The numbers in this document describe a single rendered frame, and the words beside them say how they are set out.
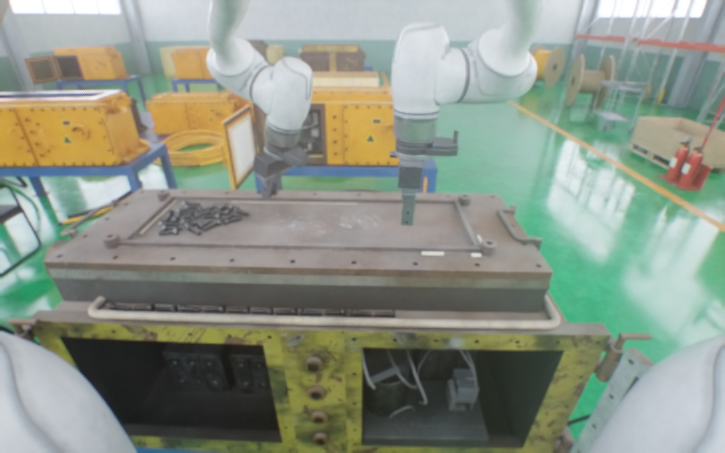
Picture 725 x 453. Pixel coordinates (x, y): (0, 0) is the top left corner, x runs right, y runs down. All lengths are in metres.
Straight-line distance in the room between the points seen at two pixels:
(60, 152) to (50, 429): 4.31
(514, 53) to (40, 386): 0.73
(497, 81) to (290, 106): 0.46
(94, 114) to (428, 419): 3.75
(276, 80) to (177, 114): 6.54
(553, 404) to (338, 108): 2.85
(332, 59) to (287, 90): 8.37
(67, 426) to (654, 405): 0.34
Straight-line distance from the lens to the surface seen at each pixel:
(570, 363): 1.13
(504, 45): 0.74
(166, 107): 7.47
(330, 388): 1.09
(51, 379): 0.29
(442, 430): 1.34
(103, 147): 4.26
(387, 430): 1.31
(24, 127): 4.69
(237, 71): 0.96
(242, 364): 1.41
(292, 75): 0.90
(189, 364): 1.49
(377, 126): 3.45
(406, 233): 1.03
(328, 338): 0.94
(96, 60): 11.32
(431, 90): 0.72
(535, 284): 1.00
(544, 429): 1.35
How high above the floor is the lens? 1.89
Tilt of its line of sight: 30 degrees down
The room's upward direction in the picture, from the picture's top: straight up
